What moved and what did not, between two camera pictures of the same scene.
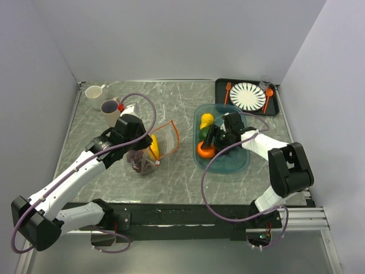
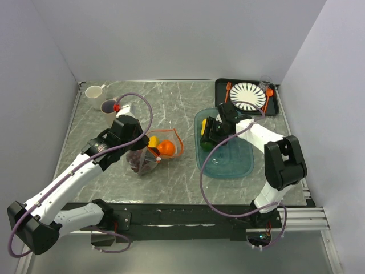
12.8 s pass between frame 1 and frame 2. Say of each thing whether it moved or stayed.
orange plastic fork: stayed
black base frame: stayed
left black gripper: stayed
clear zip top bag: moved
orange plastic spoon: stayed
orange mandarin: moved
